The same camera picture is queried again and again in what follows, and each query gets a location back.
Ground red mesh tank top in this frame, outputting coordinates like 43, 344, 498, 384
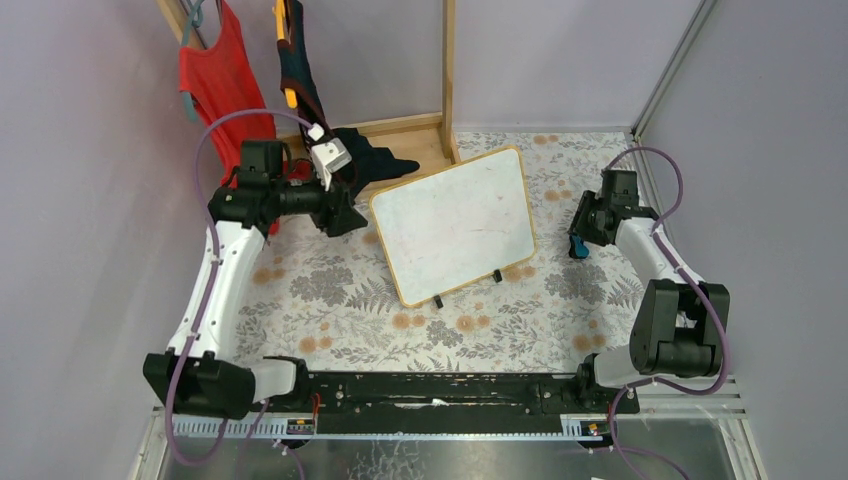
178, 0, 313, 236

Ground floral table mat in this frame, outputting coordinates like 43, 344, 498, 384
235, 132, 644, 372

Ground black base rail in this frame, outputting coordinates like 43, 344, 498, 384
269, 371, 640, 435

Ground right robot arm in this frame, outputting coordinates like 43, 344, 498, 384
568, 169, 730, 408

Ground wooden clothes rack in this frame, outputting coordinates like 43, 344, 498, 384
156, 0, 465, 213

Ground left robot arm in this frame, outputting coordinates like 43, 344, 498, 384
142, 138, 367, 420

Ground navy tank top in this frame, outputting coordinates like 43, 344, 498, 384
280, 1, 420, 196

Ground aluminium frame post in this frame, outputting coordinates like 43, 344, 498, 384
631, 0, 719, 142

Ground teal clothes hanger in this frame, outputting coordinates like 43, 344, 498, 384
178, 0, 204, 122

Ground whiteboard with yellow frame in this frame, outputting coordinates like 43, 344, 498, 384
368, 146, 537, 308

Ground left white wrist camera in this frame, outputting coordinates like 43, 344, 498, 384
310, 138, 352, 192

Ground yellow clothes hanger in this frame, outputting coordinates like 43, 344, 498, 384
272, 0, 298, 110

